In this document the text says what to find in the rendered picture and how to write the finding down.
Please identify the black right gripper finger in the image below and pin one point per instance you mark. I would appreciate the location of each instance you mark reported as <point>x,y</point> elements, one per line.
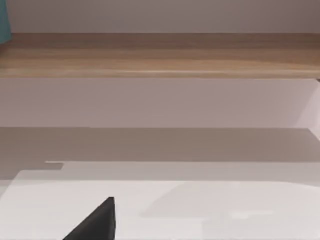
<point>100,222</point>

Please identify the teal object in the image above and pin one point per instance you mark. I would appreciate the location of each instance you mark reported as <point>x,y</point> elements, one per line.
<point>4,21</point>

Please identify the wooden shelf board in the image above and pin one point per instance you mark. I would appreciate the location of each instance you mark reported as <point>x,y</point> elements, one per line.
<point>160,56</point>

